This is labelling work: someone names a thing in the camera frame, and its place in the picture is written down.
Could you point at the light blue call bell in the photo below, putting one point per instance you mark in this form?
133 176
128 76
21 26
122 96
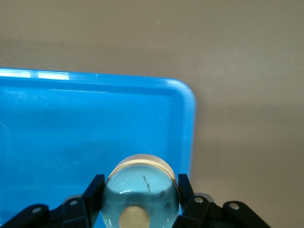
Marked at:
133 185

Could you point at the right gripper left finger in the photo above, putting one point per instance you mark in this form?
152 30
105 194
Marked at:
76 211

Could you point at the blue plastic tray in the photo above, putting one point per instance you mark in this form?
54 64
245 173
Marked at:
83 130

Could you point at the brown table mat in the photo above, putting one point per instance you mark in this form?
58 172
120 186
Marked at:
237 71

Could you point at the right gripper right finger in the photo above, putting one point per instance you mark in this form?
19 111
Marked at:
202 213

